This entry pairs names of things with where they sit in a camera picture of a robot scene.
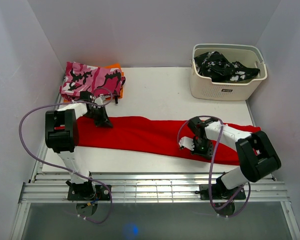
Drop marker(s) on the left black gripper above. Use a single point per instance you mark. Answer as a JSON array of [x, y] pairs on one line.
[[103, 122]]

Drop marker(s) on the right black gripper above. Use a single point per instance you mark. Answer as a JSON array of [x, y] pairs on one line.
[[208, 154]]

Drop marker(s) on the red trousers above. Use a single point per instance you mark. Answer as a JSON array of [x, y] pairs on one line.
[[139, 134]]

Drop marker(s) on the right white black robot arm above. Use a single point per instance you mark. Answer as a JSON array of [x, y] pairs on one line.
[[256, 154]]

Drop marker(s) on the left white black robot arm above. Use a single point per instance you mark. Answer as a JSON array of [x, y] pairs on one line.
[[62, 136]]

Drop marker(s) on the pink camouflage folded trousers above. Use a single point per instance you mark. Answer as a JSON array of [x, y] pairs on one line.
[[92, 80]]

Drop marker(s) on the orange folded trousers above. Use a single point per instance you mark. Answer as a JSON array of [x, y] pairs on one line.
[[117, 67]]

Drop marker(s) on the black white floral trousers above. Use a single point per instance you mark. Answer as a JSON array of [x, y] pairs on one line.
[[214, 65]]

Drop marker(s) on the cream perforated plastic basket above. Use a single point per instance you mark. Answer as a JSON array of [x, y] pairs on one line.
[[249, 56]]

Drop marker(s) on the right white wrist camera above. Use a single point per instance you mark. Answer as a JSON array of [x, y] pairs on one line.
[[186, 143]]

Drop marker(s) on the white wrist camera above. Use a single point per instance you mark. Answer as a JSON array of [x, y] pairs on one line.
[[186, 143], [101, 101]]

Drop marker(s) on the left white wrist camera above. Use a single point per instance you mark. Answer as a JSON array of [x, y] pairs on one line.
[[101, 101]]

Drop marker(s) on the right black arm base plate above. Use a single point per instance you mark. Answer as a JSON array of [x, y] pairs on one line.
[[216, 194]]

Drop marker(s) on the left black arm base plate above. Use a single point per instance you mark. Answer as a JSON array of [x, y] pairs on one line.
[[101, 194]]

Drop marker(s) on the aluminium rail frame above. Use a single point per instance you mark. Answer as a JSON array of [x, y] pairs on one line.
[[153, 199]]

